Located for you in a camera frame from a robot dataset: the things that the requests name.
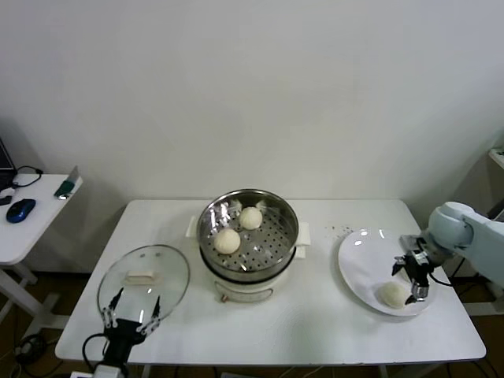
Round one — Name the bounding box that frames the round glass pot lid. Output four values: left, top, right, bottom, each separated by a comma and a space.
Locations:
97, 244, 191, 328

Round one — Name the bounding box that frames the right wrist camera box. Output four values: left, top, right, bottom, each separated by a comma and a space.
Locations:
399, 234, 426, 250

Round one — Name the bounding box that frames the stainless steel steamer basket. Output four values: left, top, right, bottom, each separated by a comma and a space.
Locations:
184, 189, 314, 283

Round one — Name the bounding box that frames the white round plate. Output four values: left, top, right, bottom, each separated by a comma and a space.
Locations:
337, 229, 438, 318

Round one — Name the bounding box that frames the black cable on side table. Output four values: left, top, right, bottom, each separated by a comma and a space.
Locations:
11, 164, 44, 188

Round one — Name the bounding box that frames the green and white flat box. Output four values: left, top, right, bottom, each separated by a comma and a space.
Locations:
54, 165, 82, 201

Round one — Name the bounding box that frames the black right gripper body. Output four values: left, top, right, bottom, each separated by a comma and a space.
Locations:
403, 250, 434, 284

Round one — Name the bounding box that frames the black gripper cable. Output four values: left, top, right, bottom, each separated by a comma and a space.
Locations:
427, 271, 452, 287
82, 332, 109, 371

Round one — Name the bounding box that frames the white side table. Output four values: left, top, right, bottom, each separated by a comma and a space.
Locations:
0, 172, 84, 339

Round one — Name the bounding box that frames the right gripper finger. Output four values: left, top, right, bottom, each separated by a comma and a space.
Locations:
391, 254, 410, 277
405, 281, 430, 305

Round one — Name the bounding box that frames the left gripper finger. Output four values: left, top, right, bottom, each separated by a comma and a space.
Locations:
136, 295, 162, 335
101, 287, 124, 330

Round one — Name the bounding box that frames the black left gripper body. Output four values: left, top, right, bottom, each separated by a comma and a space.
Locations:
102, 318, 145, 367

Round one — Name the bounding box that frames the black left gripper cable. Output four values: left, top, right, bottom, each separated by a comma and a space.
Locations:
82, 332, 109, 371

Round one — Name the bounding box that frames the blue computer mouse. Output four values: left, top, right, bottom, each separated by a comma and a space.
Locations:
6, 198, 36, 224

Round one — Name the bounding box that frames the white floor frame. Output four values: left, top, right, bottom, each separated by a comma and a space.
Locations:
456, 275, 504, 318

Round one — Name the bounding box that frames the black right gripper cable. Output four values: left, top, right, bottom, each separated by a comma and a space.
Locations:
427, 271, 452, 287

